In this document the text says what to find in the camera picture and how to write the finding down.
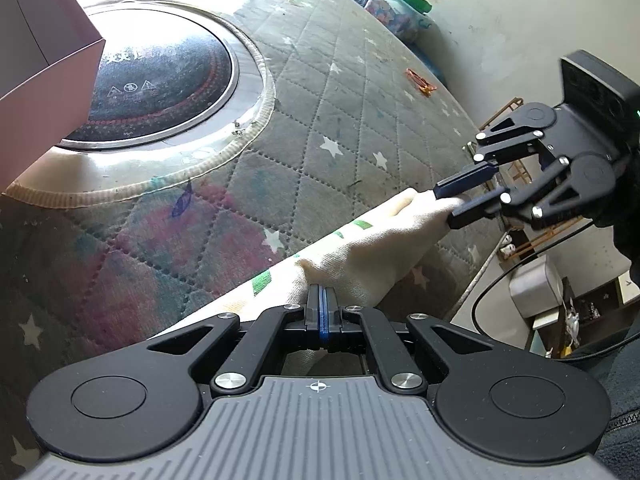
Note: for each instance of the grey quilted star table cover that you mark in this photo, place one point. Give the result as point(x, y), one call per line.
point(325, 110)

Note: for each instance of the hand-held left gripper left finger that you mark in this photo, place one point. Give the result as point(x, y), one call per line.
point(315, 320)

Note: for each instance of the pink cardboard box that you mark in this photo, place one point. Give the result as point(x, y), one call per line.
point(35, 35)

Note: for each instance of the cream canvas shopping bag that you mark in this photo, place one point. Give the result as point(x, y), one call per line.
point(360, 255)

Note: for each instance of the green plastic bottle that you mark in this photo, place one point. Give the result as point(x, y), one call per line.
point(412, 0)

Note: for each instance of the round black induction cooktop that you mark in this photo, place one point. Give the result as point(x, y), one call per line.
point(165, 75)

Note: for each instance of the clear plastic storage box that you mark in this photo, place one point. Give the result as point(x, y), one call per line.
point(390, 15)

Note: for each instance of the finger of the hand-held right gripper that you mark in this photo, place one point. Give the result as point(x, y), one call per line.
point(462, 180)
point(472, 215)

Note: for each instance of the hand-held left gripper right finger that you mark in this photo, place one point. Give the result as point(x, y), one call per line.
point(328, 320)

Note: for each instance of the white box appliance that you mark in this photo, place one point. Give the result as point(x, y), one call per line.
point(535, 287)

